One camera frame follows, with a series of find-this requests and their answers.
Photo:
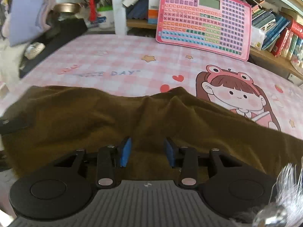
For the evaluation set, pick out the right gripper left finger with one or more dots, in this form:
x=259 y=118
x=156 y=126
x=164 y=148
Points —
x=109 y=159

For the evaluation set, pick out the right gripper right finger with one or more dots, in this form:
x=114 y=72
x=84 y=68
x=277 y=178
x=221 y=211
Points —
x=186 y=159

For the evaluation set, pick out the brown corduroy pants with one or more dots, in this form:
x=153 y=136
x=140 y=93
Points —
x=63 y=119

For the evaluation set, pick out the pink checkered table mat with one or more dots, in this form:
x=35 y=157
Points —
x=130 y=66

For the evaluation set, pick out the black case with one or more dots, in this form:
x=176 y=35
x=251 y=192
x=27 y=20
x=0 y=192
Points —
x=62 y=33

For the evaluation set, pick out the white jar green lid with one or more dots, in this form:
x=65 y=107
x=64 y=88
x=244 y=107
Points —
x=105 y=17

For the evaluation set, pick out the pink learning tablet toy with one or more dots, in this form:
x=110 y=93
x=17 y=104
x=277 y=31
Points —
x=218 y=26

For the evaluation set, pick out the cream jacket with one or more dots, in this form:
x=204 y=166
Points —
x=11 y=58

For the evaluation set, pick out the brass bowl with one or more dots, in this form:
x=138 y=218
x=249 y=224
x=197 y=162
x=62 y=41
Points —
x=67 y=8

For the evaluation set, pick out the red glue bottle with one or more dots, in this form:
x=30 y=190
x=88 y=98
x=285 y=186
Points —
x=93 y=15

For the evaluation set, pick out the folded lavender cloth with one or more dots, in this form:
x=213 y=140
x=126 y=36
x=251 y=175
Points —
x=28 y=20

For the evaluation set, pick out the red thick dictionary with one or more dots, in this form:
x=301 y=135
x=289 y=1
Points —
x=296 y=28

